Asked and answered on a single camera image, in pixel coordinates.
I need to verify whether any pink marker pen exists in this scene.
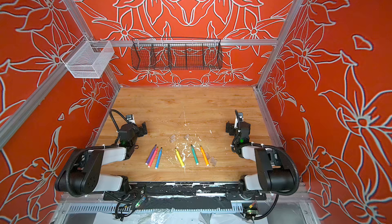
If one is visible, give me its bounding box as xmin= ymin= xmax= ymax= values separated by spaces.
xmin=148 ymin=146 xmax=158 ymax=168

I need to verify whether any blue marker pen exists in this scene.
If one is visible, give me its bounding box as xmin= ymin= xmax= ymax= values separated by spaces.
xmin=155 ymin=147 xmax=163 ymax=169

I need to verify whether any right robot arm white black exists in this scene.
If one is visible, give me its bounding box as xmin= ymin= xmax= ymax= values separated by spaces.
xmin=225 ymin=121 xmax=300 ymax=196

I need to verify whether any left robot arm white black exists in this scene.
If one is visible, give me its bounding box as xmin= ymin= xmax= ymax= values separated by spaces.
xmin=55 ymin=122 xmax=148 ymax=199

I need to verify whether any purple marker pen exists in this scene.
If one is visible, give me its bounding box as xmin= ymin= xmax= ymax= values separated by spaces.
xmin=146 ymin=145 xmax=157 ymax=165

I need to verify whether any orange marker pen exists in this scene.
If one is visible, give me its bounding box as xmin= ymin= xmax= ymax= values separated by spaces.
xmin=200 ymin=146 xmax=209 ymax=166

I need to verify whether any yellow marker pen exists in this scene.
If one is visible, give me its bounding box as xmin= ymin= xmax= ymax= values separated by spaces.
xmin=175 ymin=148 xmax=185 ymax=168

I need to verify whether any green marker pen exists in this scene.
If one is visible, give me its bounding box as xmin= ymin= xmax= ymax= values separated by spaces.
xmin=191 ymin=145 xmax=199 ymax=165

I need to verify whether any clear plastic bin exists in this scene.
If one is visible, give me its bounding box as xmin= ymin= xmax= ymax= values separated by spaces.
xmin=61 ymin=40 xmax=114 ymax=79

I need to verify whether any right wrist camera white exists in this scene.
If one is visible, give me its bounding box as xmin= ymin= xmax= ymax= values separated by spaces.
xmin=234 ymin=112 xmax=244 ymax=129

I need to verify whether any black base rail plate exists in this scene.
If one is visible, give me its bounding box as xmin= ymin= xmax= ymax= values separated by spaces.
xmin=103 ymin=180 xmax=267 ymax=202

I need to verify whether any black wire basket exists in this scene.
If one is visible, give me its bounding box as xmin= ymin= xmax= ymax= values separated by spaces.
xmin=130 ymin=39 xmax=223 ymax=71

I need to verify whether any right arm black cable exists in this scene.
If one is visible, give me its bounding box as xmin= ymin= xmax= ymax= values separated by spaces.
xmin=234 ymin=110 xmax=300 ymax=196

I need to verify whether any grey slotted cable duct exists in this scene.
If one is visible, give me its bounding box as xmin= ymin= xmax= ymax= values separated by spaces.
xmin=63 ymin=203 xmax=244 ymax=214

